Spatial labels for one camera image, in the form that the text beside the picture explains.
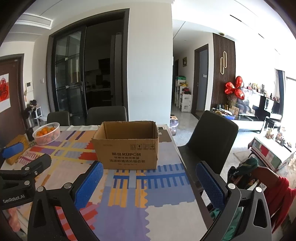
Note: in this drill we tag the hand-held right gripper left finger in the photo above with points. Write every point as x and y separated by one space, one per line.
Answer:
89 185

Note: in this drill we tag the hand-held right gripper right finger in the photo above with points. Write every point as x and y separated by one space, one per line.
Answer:
210 185

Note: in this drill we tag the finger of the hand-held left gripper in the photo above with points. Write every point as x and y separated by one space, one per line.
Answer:
39 162
12 149

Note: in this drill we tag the brown cardboard box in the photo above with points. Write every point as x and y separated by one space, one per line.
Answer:
127 157

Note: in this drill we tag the yellow woven box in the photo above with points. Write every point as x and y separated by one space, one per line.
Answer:
19 138

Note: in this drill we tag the small dark container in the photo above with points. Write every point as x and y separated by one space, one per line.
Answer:
30 134

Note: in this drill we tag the pink plastic basket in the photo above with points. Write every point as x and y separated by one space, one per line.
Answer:
47 139

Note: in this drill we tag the pile of oranges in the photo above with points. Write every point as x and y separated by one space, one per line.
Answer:
44 131

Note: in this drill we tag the teal garment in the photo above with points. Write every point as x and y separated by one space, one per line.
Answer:
231 222

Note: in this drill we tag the dark green garment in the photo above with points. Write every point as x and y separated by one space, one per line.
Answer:
247 163

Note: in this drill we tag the white small stool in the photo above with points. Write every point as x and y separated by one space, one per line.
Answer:
38 113

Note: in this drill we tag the brown wooden chair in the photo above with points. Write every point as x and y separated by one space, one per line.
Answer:
259 173

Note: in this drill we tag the brown entrance door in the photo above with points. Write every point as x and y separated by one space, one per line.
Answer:
15 97

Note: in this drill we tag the red and white door poster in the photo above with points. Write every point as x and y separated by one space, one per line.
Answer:
3 92

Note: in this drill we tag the side table with patterned cloth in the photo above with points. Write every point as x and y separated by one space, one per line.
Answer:
268 153

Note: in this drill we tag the brown cardboard sheet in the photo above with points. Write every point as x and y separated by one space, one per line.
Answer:
164 134

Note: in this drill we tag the clear plastic bin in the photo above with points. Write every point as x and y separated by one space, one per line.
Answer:
174 126

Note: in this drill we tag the red garment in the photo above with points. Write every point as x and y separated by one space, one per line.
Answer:
279 197

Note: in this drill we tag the white low cabinet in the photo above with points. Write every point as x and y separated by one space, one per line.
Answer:
251 125

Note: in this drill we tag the white storage shelf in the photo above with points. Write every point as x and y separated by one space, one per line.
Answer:
185 102

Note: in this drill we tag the television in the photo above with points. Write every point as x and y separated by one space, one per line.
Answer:
249 102

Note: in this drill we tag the black glass sliding door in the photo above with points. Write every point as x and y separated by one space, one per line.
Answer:
69 69

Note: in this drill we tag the black piano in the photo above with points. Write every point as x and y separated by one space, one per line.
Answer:
269 106

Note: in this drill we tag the grey hallway door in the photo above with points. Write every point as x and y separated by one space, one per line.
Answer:
201 78

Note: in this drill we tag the white wall intercom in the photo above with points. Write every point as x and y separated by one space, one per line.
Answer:
29 87

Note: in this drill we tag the gold wall ornament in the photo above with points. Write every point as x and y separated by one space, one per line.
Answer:
223 63

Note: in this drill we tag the small framed wall picture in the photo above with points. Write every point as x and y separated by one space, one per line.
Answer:
184 61

